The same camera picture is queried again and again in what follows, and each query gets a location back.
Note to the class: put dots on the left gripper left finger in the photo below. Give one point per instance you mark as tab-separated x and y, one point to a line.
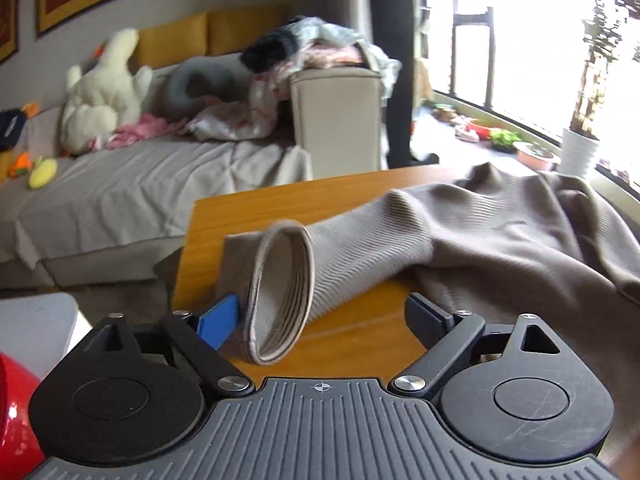
199	336

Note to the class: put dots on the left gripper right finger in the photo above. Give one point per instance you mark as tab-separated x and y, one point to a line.
448	338

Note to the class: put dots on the beige ribbed knit sweater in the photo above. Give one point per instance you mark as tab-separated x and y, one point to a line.
493	243

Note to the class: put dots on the pile of clothes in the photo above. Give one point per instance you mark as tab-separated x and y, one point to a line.
275	60

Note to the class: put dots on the white box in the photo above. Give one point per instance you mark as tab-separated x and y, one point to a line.
38	331

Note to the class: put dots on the grey sofa bed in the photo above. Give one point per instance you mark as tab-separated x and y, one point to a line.
111	216

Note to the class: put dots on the pink bowl planter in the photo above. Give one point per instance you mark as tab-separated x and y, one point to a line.
534	156

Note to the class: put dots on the green leafy tray plant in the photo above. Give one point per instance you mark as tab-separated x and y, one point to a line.
503	140

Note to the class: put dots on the red round object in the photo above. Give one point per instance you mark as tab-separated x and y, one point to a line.
20	453

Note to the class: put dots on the pink cloth on sofa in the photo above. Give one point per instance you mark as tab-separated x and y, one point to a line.
147	128

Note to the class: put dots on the white ribbed plant pot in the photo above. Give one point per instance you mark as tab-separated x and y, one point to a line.
579	154

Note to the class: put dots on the yellow plush toy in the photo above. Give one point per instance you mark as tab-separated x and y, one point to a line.
43	173

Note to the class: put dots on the orange plush toy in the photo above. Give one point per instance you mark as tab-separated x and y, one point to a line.
22	165

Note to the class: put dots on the white plush duck toy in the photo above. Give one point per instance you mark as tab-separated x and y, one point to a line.
105	98

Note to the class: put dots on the grey neck pillow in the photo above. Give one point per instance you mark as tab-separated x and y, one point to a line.
195	82

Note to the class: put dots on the black cap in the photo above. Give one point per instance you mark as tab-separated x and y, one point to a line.
11	127

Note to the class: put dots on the yellow cushion left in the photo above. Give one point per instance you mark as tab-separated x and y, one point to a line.
172	43

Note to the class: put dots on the yellow cushion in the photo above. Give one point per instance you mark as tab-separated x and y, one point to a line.
172	43
233	30

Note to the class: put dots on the yellow cushion right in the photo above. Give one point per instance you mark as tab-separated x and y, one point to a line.
233	30

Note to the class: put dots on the tall green bamboo plant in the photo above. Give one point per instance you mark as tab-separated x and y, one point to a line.
603	34

